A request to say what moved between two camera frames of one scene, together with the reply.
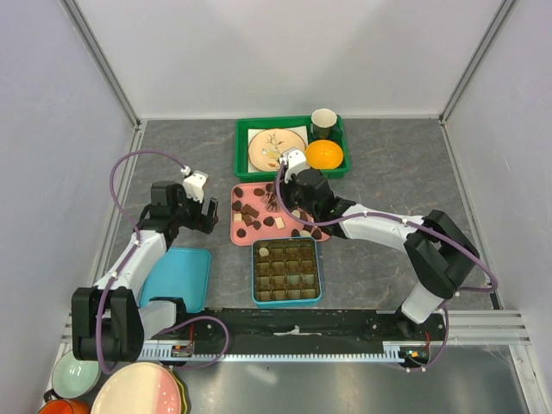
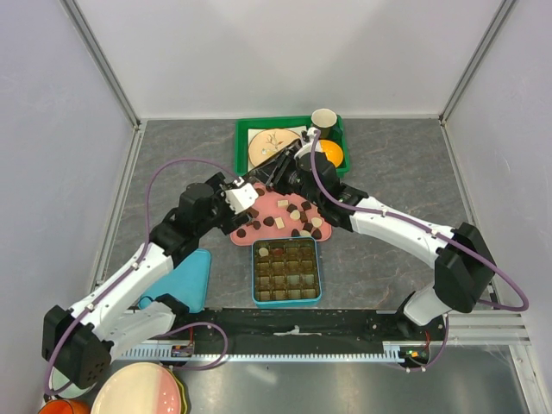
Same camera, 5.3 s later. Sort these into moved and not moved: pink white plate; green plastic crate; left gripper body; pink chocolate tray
Moved: left gripper body
Not moved: pink chocolate tray; green plastic crate; pink white plate
